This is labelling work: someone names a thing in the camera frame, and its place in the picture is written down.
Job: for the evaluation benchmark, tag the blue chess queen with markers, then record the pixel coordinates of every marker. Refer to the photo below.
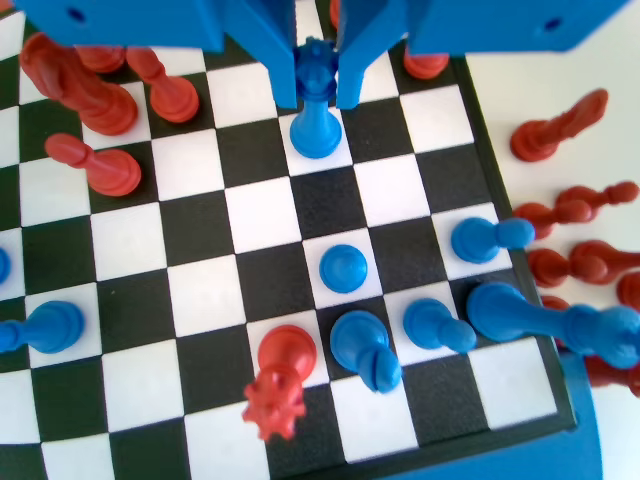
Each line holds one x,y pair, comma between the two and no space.
315,130

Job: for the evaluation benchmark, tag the blue bishop piece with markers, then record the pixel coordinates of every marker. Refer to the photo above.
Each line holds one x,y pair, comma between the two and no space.
357,340

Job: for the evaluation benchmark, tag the large blue king piece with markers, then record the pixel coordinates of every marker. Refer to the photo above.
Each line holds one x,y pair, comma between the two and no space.
510,312

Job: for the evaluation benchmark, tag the black and white chessboard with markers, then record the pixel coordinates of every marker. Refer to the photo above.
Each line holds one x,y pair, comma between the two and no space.
200,260

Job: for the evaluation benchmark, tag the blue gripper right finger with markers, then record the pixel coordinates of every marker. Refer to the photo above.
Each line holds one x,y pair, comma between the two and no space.
355,50

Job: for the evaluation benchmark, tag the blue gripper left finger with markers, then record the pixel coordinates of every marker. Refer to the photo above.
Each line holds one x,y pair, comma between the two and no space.
280,45

